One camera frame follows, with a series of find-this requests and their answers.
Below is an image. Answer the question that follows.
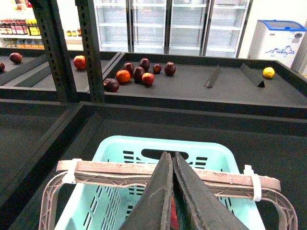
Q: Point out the dark maroon fruit back top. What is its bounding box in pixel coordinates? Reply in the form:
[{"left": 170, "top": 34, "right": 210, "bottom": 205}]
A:
[{"left": 139, "top": 58, "right": 150, "bottom": 72}]

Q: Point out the red apple behind post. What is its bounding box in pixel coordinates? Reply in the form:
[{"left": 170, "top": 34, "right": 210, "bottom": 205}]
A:
[{"left": 73, "top": 55, "right": 86, "bottom": 70}]

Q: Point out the glass door display fridge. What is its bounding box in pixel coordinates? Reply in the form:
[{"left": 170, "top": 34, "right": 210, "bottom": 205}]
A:
[{"left": 94, "top": 0, "right": 252, "bottom": 58}]

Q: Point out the small red brown fruit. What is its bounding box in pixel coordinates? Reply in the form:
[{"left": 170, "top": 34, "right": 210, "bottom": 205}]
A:
[{"left": 153, "top": 64, "right": 162, "bottom": 74}]

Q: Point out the white zip tie left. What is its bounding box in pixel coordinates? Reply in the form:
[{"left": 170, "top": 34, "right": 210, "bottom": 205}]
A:
[{"left": 62, "top": 158, "right": 82, "bottom": 184}]

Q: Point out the dark maroon fruit centre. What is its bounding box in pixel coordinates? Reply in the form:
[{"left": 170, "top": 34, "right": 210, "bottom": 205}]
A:
[{"left": 132, "top": 67, "right": 145, "bottom": 83}]

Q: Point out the black divider wedge right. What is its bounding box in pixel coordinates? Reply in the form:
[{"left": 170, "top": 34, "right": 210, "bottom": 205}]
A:
[{"left": 240, "top": 63, "right": 265, "bottom": 88}]

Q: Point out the black perforated post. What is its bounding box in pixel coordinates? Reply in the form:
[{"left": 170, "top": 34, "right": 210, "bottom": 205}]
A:
[
  {"left": 30, "top": 0, "right": 77, "bottom": 103},
  {"left": 75, "top": 0, "right": 105, "bottom": 103}
]

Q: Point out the black divider wedge left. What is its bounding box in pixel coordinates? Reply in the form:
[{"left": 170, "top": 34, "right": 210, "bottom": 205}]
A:
[{"left": 204, "top": 65, "right": 221, "bottom": 88}]

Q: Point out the dark maroon fruit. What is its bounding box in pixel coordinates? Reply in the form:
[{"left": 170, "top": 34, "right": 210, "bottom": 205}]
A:
[
  {"left": 165, "top": 62, "right": 176, "bottom": 76},
  {"left": 103, "top": 78, "right": 119, "bottom": 92},
  {"left": 123, "top": 62, "right": 135, "bottom": 75},
  {"left": 139, "top": 58, "right": 150, "bottom": 72},
  {"left": 132, "top": 67, "right": 145, "bottom": 83}
]

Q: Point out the dark fruit far left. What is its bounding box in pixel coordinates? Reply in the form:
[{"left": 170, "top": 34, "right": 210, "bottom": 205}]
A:
[{"left": 9, "top": 52, "right": 23, "bottom": 64}]

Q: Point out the orange red fruit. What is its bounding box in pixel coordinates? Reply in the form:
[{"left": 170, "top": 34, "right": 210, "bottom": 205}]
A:
[{"left": 116, "top": 69, "right": 130, "bottom": 84}]

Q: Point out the white chest freezer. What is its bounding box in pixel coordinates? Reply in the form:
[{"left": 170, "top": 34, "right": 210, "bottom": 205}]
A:
[{"left": 248, "top": 20, "right": 307, "bottom": 68}]

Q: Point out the black perforated post left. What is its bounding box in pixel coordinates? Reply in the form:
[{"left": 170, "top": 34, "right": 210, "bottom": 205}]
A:
[{"left": 30, "top": 0, "right": 77, "bottom": 103}]

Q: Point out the dark maroon fruit front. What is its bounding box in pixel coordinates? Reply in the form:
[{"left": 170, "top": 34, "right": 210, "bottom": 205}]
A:
[{"left": 103, "top": 78, "right": 119, "bottom": 92}]

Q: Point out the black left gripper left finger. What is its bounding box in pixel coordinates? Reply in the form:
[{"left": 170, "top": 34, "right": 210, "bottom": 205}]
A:
[{"left": 120, "top": 152, "right": 173, "bottom": 230}]

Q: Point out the red yellow apple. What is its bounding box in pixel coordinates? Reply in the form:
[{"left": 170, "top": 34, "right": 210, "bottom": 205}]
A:
[
  {"left": 170, "top": 197, "right": 179, "bottom": 230},
  {"left": 142, "top": 73, "right": 155, "bottom": 86}
]

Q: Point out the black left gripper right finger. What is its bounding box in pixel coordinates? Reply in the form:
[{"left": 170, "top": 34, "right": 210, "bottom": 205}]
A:
[{"left": 172, "top": 152, "right": 247, "bottom": 230}]

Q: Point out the dark maroon fruit back left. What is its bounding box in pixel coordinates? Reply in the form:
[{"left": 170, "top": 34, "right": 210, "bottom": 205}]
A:
[{"left": 123, "top": 62, "right": 135, "bottom": 75}]

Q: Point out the black perforated post right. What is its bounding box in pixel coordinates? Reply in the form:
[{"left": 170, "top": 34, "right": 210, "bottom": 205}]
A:
[{"left": 75, "top": 0, "right": 105, "bottom": 103}]

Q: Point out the white zip tie right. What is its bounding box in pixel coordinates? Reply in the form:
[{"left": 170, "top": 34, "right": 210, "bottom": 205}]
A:
[{"left": 243, "top": 165, "right": 262, "bottom": 202}]

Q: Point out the white zip tie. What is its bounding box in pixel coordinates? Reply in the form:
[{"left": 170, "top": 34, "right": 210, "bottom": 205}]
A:
[
  {"left": 62, "top": 158, "right": 82, "bottom": 184},
  {"left": 243, "top": 165, "right": 262, "bottom": 202}
]

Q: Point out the black divider wedge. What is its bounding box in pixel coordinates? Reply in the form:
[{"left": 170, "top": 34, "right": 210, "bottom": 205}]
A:
[
  {"left": 204, "top": 65, "right": 221, "bottom": 88},
  {"left": 240, "top": 63, "right": 265, "bottom": 88}
]

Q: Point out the dark maroon fruit right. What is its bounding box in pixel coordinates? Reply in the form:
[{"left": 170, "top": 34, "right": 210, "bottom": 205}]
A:
[{"left": 165, "top": 62, "right": 176, "bottom": 76}]

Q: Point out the dark fruit left edge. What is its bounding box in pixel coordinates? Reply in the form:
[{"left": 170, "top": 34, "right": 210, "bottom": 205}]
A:
[{"left": 0, "top": 62, "right": 5, "bottom": 72}]

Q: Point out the teal plastic shopping basket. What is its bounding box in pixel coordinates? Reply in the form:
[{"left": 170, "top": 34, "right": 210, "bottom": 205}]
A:
[{"left": 54, "top": 135, "right": 266, "bottom": 230}]

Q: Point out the red yellow apple in tray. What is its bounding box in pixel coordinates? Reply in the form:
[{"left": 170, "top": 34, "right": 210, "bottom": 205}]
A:
[{"left": 142, "top": 73, "right": 155, "bottom": 86}]

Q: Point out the black produce display tray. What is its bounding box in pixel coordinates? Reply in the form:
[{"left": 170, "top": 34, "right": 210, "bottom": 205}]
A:
[{"left": 103, "top": 52, "right": 307, "bottom": 119}]

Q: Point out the shelf with sauce bottles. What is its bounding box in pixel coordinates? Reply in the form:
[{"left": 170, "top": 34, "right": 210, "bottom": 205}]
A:
[{"left": 0, "top": 0, "right": 83, "bottom": 50}]

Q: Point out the brown basket handle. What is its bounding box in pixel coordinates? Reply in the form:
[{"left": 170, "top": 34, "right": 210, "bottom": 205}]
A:
[{"left": 39, "top": 160, "right": 298, "bottom": 230}]

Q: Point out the yellow lemon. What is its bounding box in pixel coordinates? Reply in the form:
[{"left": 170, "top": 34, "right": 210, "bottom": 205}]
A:
[{"left": 262, "top": 67, "right": 275, "bottom": 79}]

